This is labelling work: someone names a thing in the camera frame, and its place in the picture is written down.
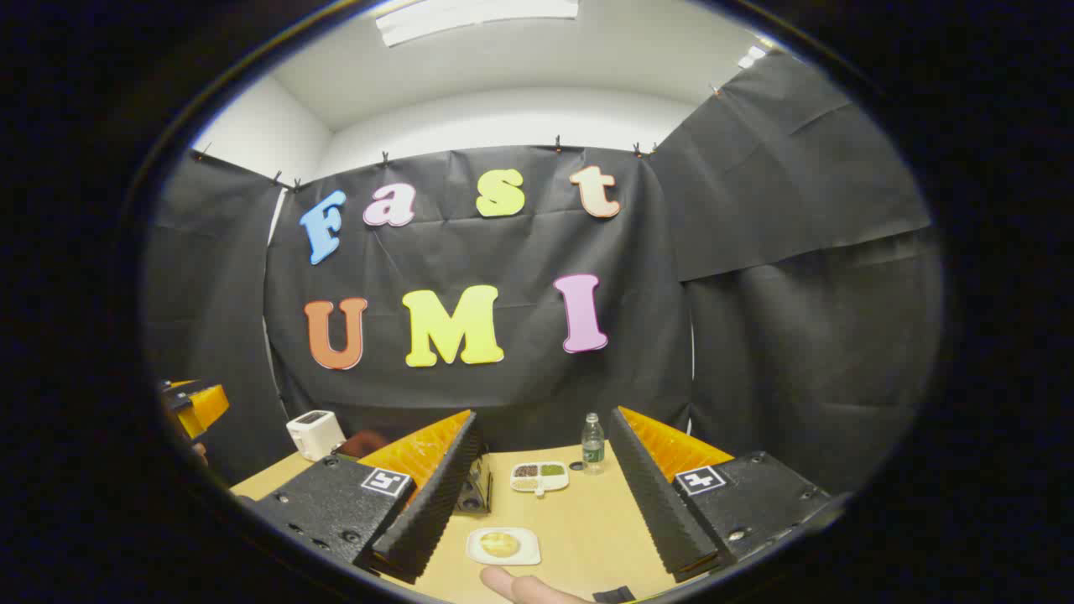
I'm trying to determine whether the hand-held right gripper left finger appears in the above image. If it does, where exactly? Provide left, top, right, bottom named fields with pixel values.
left=237, top=409, right=486, bottom=586

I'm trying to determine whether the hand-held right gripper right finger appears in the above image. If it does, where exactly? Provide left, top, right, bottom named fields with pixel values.
left=608, top=406, right=840, bottom=584

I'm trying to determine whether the black electric oven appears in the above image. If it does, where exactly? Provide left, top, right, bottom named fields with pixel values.
left=336, top=428, right=496, bottom=515

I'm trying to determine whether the clear plastic water bottle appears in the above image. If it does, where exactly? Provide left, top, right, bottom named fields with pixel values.
left=581, top=412, right=606, bottom=476

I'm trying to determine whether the white rectangular plate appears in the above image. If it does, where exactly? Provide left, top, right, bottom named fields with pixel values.
left=466, top=526, right=542, bottom=567

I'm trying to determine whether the white divided spice dish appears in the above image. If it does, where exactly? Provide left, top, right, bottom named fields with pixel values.
left=510, top=461, right=570, bottom=497

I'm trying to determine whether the white toaster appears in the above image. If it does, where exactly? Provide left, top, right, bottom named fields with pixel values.
left=286, top=409, right=347, bottom=462

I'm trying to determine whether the black backdrop cloth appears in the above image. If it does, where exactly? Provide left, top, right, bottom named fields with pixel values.
left=143, top=50, right=945, bottom=496

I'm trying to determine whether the ceiling light panel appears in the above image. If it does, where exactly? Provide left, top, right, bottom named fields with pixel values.
left=375, top=0, right=580, bottom=48

